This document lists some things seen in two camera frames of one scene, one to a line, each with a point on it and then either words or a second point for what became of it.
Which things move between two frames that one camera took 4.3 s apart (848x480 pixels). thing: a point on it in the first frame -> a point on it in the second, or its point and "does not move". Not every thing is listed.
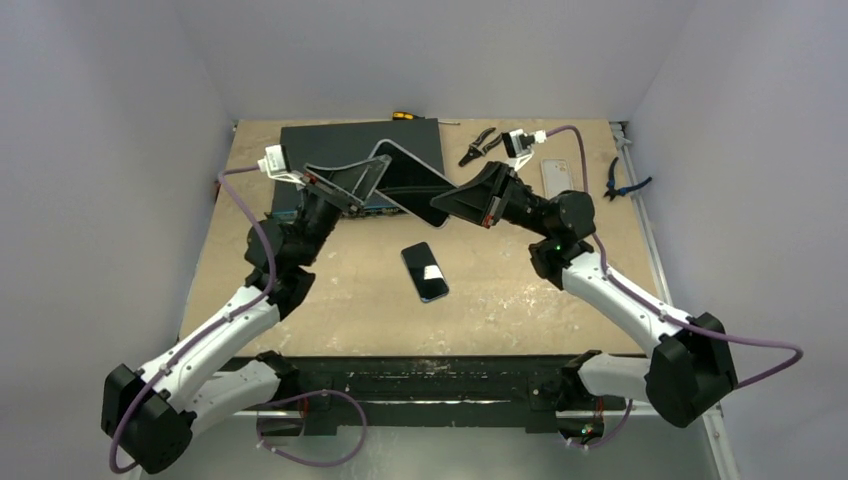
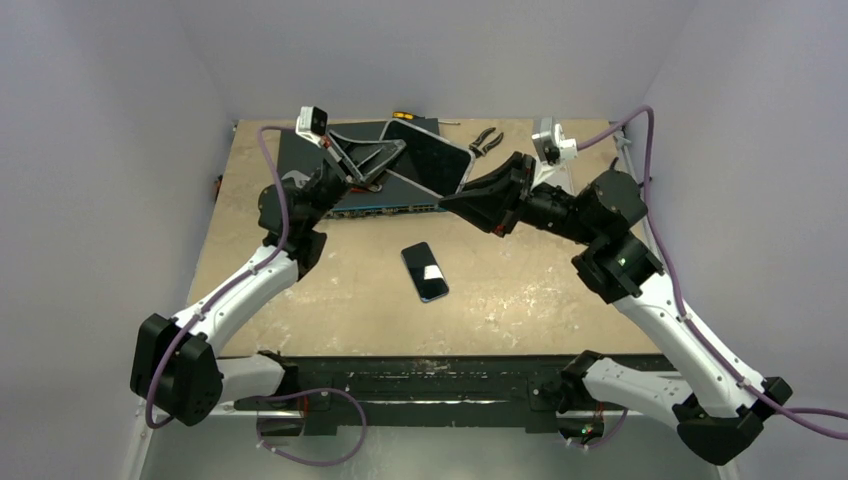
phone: (411, 182) -> (426, 161)
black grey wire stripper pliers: (474, 151) does not move
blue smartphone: (425, 272) does not move
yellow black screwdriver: (397, 115) does not move
